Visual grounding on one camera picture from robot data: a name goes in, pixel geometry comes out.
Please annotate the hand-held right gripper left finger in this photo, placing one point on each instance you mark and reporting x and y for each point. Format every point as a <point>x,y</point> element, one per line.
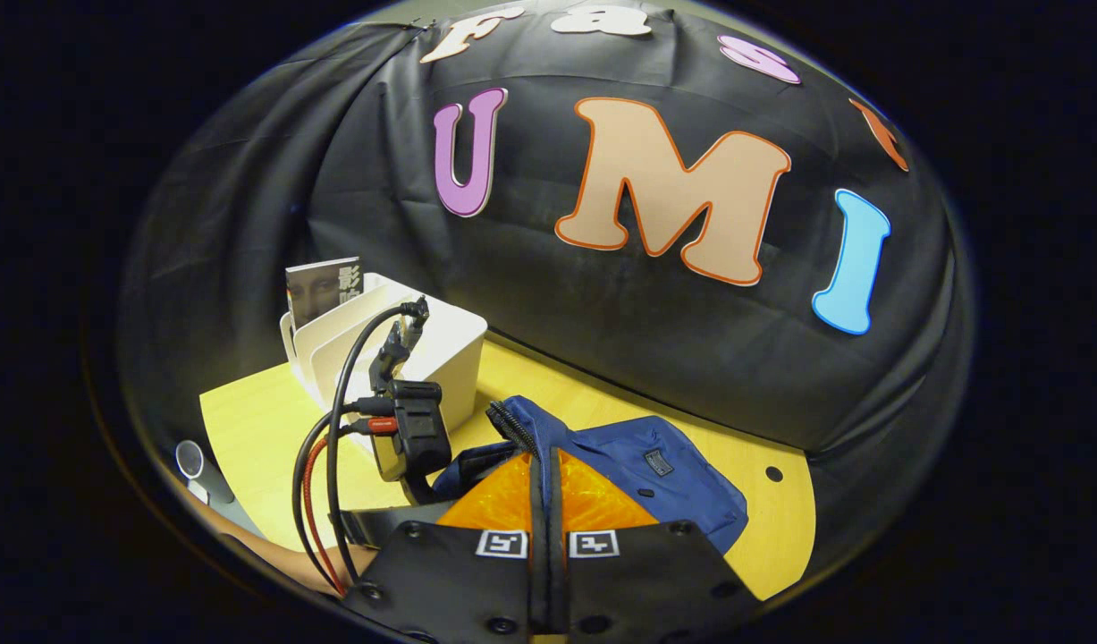
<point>450,581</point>

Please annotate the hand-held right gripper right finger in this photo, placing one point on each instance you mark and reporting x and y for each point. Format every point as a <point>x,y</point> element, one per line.
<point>646,581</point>

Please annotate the white plastic bookshelf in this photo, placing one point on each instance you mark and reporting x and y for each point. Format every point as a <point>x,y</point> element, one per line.
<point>450,358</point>

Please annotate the blue schoolbag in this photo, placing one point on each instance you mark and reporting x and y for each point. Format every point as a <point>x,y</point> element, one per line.
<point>655,501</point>

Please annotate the dark portrait cover book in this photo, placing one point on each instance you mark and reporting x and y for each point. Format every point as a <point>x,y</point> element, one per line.
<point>320,291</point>

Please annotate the black backdrop cloth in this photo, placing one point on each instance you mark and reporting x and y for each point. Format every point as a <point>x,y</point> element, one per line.
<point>602,358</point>

